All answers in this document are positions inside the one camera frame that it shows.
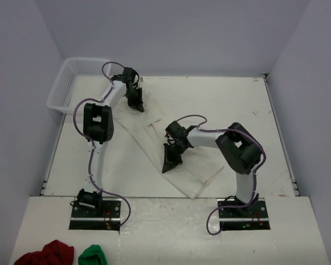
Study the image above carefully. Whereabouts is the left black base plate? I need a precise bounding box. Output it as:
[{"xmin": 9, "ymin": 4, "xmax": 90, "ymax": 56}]
[{"xmin": 69, "ymin": 198, "xmax": 121, "ymax": 232}]

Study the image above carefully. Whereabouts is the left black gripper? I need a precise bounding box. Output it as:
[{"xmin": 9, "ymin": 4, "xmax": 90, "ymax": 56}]
[{"xmin": 124, "ymin": 87, "xmax": 144, "ymax": 113}]

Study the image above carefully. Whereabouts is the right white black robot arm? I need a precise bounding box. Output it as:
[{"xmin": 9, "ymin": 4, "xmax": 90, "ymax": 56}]
[{"xmin": 162, "ymin": 121, "xmax": 266, "ymax": 217}]

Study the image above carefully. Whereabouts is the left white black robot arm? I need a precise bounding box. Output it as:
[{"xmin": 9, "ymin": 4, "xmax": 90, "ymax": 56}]
[{"xmin": 73, "ymin": 63, "xmax": 145, "ymax": 217}]

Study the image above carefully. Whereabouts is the red t shirt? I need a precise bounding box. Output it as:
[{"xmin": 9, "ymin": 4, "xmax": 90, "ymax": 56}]
[{"xmin": 14, "ymin": 240, "xmax": 74, "ymax": 265}]

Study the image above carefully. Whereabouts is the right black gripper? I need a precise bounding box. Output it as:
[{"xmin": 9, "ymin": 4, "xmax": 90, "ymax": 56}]
[{"xmin": 164, "ymin": 143, "xmax": 188, "ymax": 174}]

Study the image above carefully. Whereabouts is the white plastic basket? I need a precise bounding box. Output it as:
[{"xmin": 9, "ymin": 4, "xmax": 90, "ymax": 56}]
[{"xmin": 46, "ymin": 57, "xmax": 109, "ymax": 114}]

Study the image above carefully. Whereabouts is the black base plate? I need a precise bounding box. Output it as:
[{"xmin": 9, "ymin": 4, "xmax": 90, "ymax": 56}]
[
  {"xmin": 218, "ymin": 198, "xmax": 270, "ymax": 231},
  {"xmin": 69, "ymin": 198, "xmax": 121, "ymax": 232}
]

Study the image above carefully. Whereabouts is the green t shirt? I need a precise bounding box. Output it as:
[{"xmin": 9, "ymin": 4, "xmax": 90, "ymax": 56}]
[{"xmin": 78, "ymin": 245, "xmax": 108, "ymax": 265}]

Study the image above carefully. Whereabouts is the white t shirt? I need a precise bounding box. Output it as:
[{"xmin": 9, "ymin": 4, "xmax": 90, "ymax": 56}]
[{"xmin": 111, "ymin": 91, "xmax": 226, "ymax": 199}]

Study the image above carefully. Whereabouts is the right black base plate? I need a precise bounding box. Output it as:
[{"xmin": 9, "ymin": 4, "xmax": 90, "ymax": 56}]
[{"xmin": 218, "ymin": 198, "xmax": 270, "ymax": 231}]

